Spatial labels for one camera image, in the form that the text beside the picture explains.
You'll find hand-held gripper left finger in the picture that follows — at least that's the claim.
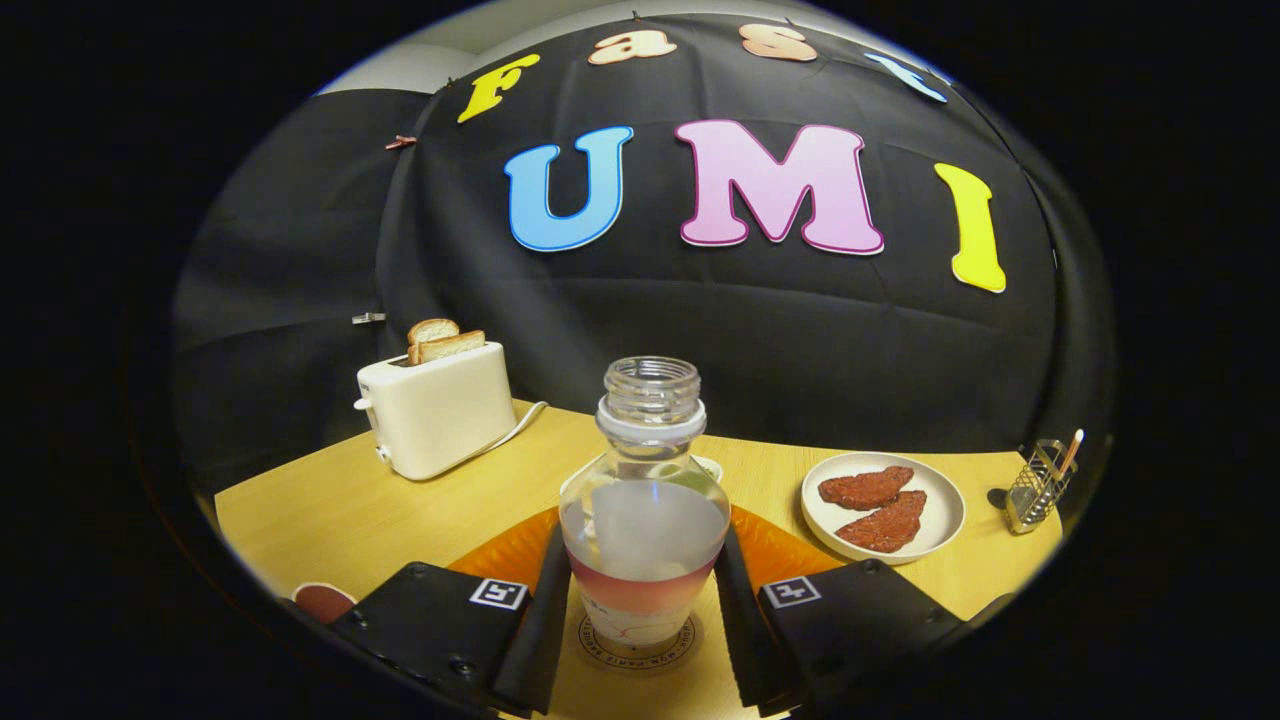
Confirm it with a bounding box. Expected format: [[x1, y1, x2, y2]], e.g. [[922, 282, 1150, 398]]
[[330, 507, 573, 716]]

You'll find wooden table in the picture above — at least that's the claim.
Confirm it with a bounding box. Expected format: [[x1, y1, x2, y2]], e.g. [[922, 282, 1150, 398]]
[[214, 400, 1063, 720]]

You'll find toast slice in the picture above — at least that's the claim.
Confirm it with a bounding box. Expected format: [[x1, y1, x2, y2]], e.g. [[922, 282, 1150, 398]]
[[407, 318, 461, 366], [415, 330, 487, 365]]

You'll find round wooden coaster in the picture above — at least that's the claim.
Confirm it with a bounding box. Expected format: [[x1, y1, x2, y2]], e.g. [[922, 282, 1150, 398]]
[[577, 612, 701, 673]]

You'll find white round plate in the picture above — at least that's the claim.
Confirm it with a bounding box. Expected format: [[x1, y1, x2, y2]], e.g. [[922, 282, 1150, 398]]
[[801, 452, 967, 566]]

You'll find white divided seed dish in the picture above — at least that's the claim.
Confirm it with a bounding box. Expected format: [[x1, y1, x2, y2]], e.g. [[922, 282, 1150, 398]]
[[562, 455, 723, 493]]

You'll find brown meat patty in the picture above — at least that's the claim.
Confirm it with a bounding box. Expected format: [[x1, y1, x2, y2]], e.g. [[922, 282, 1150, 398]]
[[835, 490, 928, 554], [818, 465, 916, 512]]

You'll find white toaster cable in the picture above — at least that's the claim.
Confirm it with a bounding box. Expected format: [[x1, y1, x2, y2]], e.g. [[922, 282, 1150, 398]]
[[470, 401, 549, 459]]

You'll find beige cup with wooden handle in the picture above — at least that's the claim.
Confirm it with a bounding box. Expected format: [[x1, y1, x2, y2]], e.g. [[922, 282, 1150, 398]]
[[292, 583, 358, 625]]

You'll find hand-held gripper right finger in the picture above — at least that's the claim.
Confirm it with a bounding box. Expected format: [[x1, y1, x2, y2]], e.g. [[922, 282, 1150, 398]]
[[714, 505, 966, 716]]

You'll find white toaster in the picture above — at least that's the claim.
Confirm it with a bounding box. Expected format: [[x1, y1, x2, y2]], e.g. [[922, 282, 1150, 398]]
[[354, 341, 518, 482]]

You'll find black backdrop cloth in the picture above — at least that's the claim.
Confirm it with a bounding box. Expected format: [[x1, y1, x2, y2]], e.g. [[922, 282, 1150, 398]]
[[170, 15, 1116, 521]]

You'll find metal wire holder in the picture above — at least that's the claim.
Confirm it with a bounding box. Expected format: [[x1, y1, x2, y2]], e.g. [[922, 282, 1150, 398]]
[[1005, 438, 1076, 535]]

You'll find clear plastic juice bottle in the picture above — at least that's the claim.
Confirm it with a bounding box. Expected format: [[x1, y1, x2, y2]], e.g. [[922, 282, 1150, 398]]
[[559, 357, 731, 647]]

